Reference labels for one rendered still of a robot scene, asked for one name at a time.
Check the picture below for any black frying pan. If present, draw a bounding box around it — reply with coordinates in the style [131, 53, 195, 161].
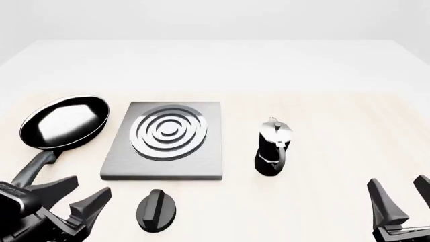
[9, 94, 111, 188]

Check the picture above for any flat grey stove plate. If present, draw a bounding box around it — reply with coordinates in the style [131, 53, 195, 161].
[99, 101, 223, 182]

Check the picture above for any black and silver moka pot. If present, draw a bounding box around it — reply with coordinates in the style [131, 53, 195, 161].
[254, 116, 294, 177]

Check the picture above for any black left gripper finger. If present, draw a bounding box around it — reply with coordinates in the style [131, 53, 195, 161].
[69, 186, 112, 229]
[25, 175, 79, 209]

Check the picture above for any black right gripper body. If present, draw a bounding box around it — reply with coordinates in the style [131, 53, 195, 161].
[372, 222, 430, 242]

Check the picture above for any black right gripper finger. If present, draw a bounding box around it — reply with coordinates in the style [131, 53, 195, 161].
[413, 174, 430, 200]
[366, 177, 411, 229]

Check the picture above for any round black stove knob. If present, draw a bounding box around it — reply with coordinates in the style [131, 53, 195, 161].
[136, 188, 177, 233]

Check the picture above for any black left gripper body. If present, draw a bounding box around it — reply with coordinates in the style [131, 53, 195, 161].
[13, 206, 91, 242]

